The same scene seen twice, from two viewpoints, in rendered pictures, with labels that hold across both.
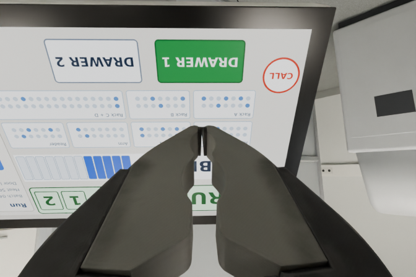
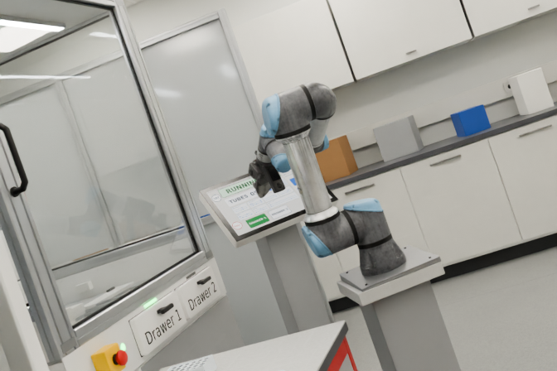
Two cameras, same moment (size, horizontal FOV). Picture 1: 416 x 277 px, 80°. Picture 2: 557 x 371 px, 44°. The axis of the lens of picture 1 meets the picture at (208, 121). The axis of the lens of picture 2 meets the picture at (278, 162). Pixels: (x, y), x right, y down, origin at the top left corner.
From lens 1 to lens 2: 2.65 m
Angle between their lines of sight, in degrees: 32
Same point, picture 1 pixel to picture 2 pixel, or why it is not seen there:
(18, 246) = (278, 89)
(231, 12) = (258, 231)
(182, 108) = (254, 209)
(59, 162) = not seen: hidden behind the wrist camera
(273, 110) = (232, 218)
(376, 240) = not seen: outside the picture
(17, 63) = (295, 204)
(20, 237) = not seen: hidden behind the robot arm
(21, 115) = (290, 195)
